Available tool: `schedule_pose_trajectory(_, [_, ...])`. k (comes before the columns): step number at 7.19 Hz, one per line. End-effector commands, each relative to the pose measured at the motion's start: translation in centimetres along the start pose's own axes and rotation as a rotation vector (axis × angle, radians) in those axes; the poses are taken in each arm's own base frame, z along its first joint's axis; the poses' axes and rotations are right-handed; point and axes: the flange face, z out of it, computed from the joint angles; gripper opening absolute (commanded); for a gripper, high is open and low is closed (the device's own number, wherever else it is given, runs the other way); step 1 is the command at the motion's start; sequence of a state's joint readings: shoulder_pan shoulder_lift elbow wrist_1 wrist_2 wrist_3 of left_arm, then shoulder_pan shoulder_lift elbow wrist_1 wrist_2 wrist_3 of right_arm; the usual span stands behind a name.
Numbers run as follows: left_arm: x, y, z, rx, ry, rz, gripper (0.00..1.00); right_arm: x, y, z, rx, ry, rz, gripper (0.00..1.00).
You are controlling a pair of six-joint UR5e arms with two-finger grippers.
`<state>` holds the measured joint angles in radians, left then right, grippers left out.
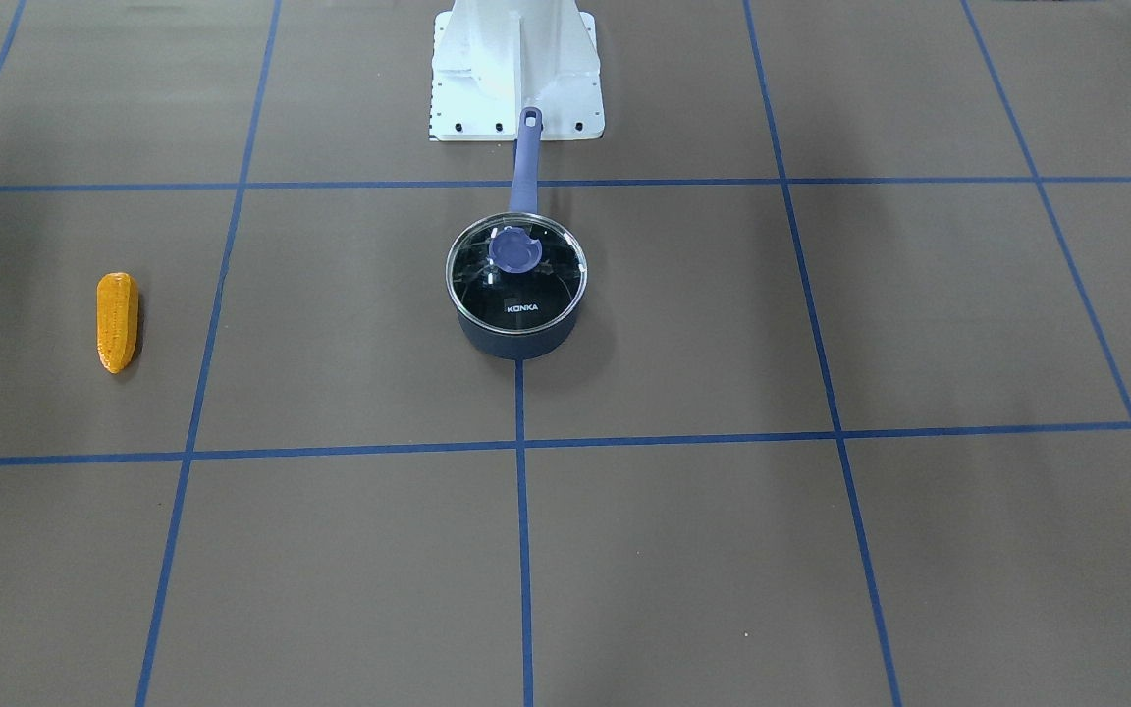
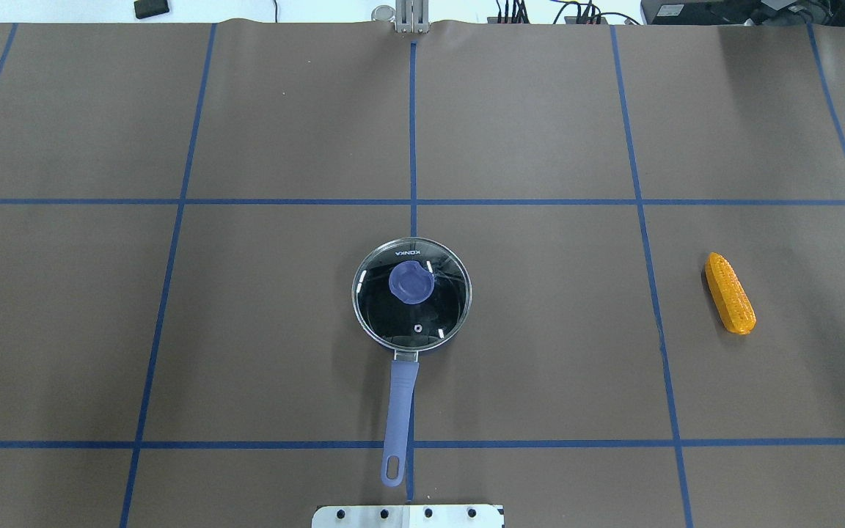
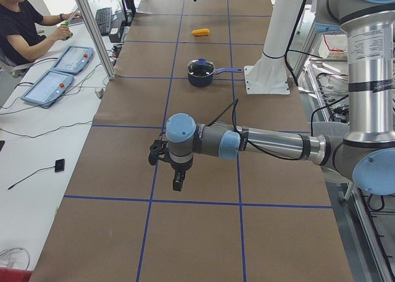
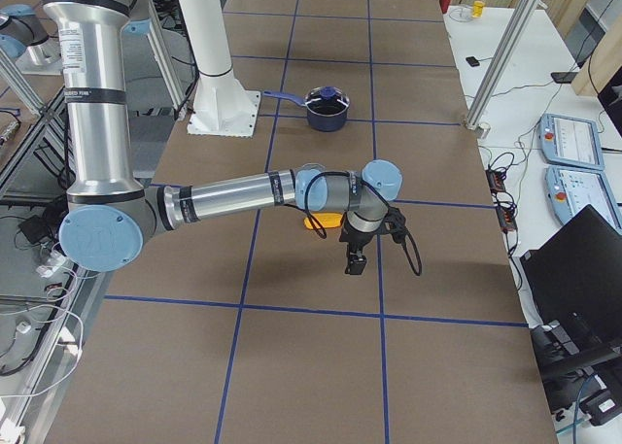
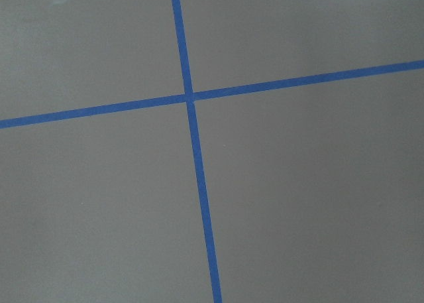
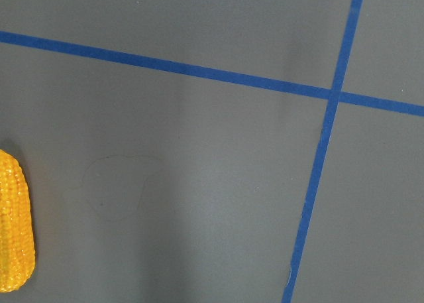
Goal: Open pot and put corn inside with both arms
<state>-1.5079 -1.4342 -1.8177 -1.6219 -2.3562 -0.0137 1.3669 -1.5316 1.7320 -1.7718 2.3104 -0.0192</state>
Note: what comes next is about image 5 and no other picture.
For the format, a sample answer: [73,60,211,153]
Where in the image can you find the blue tape line lengthwise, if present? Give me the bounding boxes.
[172,0,223,302]

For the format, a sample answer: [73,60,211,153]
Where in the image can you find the blue tape line crosswise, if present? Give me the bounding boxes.
[1,60,423,129]

